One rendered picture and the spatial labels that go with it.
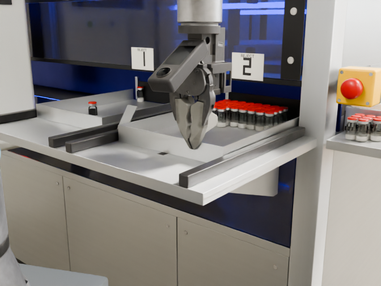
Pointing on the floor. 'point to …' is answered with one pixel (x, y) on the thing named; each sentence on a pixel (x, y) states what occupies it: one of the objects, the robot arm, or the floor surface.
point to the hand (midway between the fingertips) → (190, 143)
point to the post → (303, 235)
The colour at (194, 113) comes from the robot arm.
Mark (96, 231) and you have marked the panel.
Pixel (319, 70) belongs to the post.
